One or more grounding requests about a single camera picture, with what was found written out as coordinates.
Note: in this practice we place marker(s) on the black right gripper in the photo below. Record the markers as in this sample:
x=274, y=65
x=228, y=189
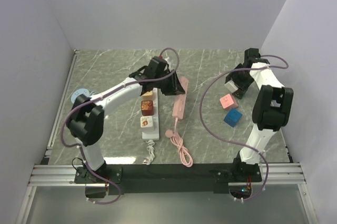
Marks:
x=243, y=86

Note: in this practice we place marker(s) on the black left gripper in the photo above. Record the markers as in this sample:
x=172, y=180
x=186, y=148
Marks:
x=175, y=87

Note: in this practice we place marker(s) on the pink cube plug adapter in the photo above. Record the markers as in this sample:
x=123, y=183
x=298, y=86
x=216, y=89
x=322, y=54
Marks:
x=228, y=102

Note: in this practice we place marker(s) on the pink power strip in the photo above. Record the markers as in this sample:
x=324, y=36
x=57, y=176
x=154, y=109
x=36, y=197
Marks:
x=180, y=100

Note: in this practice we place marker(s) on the blue cube plug adapter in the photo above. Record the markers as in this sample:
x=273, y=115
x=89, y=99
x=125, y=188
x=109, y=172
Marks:
x=232, y=117

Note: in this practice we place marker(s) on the light blue round socket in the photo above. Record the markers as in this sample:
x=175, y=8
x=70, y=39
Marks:
x=79, y=92

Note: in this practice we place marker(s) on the plain white cube adapter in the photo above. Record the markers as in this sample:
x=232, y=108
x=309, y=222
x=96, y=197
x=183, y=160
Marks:
x=230, y=85

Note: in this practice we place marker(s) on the dark green cube adapter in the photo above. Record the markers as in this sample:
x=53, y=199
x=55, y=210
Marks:
x=239, y=94

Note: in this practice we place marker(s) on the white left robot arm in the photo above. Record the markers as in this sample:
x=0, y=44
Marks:
x=86, y=120

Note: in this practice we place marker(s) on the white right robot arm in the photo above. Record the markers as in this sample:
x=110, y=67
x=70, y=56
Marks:
x=270, y=112

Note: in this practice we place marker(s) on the tan cube plug adapter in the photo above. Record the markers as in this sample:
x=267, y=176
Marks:
x=148, y=95

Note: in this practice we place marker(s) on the brown cube plug adapter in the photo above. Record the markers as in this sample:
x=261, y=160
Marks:
x=147, y=108

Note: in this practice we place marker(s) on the white patterned cube adapter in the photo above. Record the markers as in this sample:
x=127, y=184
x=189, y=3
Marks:
x=147, y=124

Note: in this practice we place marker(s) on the white power strip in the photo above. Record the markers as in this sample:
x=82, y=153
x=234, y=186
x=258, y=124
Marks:
x=155, y=135

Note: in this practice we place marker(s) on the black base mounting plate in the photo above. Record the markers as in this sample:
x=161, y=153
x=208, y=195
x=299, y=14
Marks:
x=160, y=178

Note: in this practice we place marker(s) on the aluminium front rail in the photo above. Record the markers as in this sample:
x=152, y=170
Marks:
x=63, y=175

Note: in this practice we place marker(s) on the aluminium rail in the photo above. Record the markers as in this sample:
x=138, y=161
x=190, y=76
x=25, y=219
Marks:
x=63, y=175
x=51, y=141

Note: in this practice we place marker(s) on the aluminium left side rail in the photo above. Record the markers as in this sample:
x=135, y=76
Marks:
x=51, y=141

